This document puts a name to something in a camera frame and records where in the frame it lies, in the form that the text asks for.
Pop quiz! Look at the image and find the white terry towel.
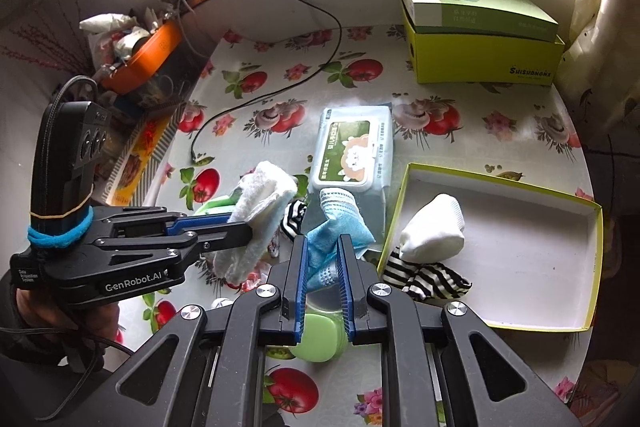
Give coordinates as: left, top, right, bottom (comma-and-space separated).
213, 160, 297, 286

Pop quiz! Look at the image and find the black white striped sock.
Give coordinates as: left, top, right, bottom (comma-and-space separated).
382, 248, 472, 303

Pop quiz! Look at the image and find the blue face mask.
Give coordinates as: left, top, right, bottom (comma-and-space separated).
306, 187, 375, 293

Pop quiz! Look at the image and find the person's left hand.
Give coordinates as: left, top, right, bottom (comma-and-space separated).
1, 285, 119, 367

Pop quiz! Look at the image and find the green patterned cloth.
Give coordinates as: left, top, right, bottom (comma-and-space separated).
194, 188, 242, 216

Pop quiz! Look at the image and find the floral plastic tablecloth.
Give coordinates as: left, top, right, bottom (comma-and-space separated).
150, 28, 601, 400

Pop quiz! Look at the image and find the baby wipes pack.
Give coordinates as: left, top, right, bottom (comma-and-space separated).
303, 105, 394, 246

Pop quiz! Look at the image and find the orange basin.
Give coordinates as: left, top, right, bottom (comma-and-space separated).
101, 20, 182, 95

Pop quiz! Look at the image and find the shallow yellow-rimmed box tray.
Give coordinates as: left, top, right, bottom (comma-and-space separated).
383, 162, 603, 333

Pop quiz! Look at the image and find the yellow-green shoe box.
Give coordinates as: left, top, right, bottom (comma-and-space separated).
402, 6, 565, 86

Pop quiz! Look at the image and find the green white flat box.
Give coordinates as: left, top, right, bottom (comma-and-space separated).
401, 0, 558, 42

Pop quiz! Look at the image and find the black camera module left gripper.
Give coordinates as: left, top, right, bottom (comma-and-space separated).
29, 75, 111, 235

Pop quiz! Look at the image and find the black power cable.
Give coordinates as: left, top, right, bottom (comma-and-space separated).
190, 0, 344, 162

